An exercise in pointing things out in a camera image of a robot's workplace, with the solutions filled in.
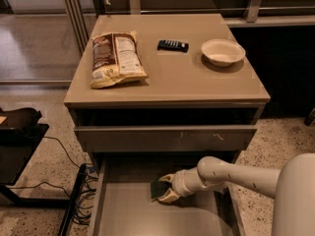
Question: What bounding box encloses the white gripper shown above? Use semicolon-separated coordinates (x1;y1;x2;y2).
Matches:
157;169;193;204

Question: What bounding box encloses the green and yellow sponge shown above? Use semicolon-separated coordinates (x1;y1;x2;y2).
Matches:
151;180;171;200

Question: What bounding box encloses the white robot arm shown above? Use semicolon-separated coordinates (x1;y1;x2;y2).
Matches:
151;153;315;236

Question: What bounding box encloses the grey top drawer front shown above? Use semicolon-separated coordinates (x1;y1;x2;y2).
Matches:
75;125;256;152

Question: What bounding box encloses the open grey middle drawer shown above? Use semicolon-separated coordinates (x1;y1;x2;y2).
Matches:
88;157;245;236

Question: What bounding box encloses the black power strip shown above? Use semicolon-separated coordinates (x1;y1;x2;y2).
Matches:
57;164;86;236

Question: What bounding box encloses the brown and cream snack bag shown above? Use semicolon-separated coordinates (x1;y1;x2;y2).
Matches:
90;30;148;89

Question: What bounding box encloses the black remote control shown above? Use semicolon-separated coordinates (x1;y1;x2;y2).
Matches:
157;39;189;53

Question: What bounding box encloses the white bowl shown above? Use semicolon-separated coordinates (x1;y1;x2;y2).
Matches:
201;39;245;67

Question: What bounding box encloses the black side table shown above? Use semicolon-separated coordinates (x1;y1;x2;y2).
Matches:
0;122;69;208

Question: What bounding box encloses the dark object on side table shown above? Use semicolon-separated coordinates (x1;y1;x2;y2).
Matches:
0;107;42;133

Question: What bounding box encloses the black cable bundle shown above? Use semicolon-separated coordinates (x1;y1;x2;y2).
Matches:
9;135;99;227

